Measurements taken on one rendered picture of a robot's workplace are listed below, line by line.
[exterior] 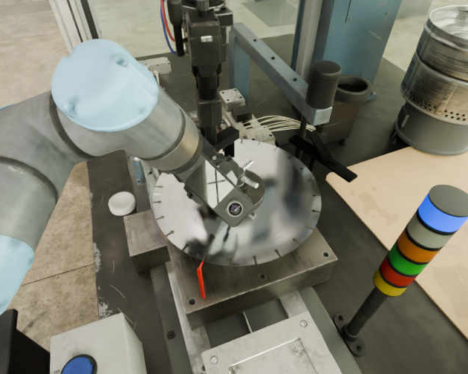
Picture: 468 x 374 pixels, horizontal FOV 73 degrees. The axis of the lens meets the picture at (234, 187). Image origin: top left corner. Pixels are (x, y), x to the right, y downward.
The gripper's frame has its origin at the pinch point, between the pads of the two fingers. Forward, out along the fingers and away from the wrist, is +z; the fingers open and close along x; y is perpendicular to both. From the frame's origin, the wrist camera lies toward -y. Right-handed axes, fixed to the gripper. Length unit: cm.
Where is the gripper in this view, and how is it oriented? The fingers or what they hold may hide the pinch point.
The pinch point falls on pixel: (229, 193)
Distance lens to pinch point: 57.3
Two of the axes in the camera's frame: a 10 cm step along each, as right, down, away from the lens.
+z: 2.8, 2.5, 9.3
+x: -7.3, 6.8, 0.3
